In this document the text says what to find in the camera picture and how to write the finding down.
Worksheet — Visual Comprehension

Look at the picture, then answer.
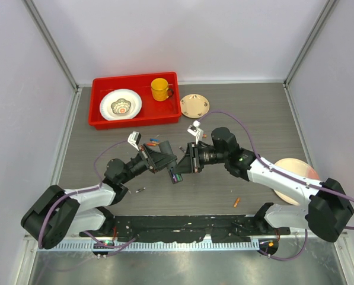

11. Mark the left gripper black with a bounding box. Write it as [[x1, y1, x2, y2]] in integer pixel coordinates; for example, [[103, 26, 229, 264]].
[[120, 144, 177, 184]]

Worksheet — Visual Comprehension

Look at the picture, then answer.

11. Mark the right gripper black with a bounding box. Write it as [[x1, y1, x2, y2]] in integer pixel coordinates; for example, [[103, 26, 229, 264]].
[[173, 142, 228, 175]]

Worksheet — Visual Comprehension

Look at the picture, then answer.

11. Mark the black remote control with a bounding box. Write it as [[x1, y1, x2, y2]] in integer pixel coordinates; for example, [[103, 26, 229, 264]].
[[158, 141, 183, 184]]

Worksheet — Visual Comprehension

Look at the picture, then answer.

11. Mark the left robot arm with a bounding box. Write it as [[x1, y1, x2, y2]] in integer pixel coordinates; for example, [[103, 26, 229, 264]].
[[21, 141, 177, 249]]

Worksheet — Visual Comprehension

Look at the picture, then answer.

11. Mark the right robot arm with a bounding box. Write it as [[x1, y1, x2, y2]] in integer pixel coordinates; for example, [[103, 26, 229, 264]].
[[171, 126, 354, 242]]

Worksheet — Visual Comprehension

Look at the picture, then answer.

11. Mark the red plastic tray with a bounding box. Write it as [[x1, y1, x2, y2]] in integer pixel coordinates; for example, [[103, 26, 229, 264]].
[[88, 72, 181, 130]]

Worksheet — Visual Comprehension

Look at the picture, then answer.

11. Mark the beige floral saucer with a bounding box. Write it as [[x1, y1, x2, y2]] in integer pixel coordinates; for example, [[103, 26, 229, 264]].
[[180, 94, 210, 119]]

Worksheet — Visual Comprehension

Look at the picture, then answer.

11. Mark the white paper plate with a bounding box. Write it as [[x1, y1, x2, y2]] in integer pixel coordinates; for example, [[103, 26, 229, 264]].
[[100, 88, 142, 121]]

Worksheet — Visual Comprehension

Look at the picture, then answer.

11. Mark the yellow mug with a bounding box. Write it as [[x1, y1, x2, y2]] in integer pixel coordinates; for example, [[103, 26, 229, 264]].
[[151, 78, 174, 102]]

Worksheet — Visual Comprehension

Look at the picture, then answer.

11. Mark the pink rimmed plate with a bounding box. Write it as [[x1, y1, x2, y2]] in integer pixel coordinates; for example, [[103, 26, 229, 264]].
[[273, 158, 320, 205]]

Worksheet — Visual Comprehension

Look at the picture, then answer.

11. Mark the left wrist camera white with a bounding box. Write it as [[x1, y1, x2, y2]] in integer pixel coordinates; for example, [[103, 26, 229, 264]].
[[127, 131, 141, 150]]

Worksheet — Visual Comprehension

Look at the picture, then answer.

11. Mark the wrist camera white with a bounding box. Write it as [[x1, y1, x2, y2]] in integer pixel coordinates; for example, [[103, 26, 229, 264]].
[[127, 131, 141, 150], [187, 120, 203, 144]]

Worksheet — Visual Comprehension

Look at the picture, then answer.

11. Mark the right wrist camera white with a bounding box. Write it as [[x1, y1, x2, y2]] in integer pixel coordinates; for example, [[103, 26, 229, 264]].
[[187, 120, 203, 144]]

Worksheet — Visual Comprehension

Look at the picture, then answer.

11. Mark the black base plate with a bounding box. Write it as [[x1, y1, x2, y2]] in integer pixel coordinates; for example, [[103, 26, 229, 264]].
[[89, 215, 291, 243]]

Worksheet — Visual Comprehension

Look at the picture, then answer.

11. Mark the white slotted cable duct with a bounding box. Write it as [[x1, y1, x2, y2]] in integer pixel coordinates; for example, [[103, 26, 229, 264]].
[[49, 239, 259, 252]]

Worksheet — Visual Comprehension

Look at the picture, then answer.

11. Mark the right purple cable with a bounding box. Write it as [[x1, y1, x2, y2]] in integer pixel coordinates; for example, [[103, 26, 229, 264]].
[[199, 110, 354, 262]]

